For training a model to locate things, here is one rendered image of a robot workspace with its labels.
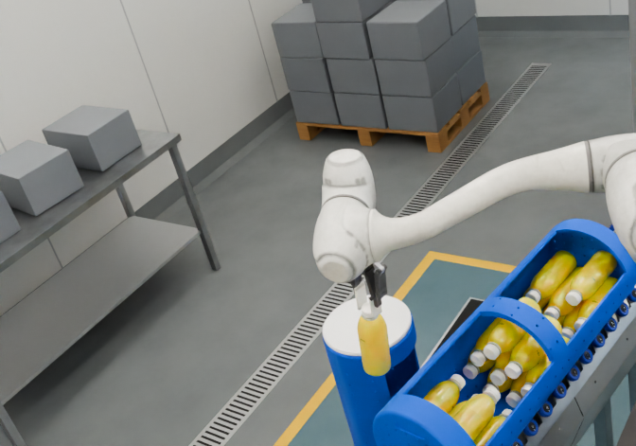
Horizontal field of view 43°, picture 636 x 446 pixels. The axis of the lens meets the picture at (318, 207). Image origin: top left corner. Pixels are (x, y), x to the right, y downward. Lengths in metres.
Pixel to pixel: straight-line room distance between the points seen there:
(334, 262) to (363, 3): 4.00
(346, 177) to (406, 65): 3.78
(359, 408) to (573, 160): 1.26
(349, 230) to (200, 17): 4.51
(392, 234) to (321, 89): 4.34
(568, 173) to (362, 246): 0.41
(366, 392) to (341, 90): 3.51
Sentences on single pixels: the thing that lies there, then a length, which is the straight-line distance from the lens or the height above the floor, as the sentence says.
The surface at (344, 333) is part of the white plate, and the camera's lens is 2.49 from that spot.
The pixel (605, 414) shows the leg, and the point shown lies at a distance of 3.13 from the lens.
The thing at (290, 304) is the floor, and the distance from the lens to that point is 4.44.
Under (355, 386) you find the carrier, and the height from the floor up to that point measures 0.90.
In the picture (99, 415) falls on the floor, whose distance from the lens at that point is 4.26.
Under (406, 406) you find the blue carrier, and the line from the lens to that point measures 1.94.
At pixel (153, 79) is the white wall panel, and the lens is 5.60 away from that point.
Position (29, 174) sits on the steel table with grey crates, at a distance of 4.14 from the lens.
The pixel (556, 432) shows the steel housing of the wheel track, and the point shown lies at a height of 0.88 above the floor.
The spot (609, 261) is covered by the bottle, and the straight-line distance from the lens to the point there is 2.45.
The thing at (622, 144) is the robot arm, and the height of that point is 1.83.
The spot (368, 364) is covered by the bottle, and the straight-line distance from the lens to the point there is 2.00.
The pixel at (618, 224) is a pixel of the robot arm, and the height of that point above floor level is 1.79.
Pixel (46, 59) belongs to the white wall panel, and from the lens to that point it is 5.08.
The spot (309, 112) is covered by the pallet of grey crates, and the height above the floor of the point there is 0.24.
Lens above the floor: 2.60
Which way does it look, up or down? 30 degrees down
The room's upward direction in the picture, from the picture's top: 15 degrees counter-clockwise
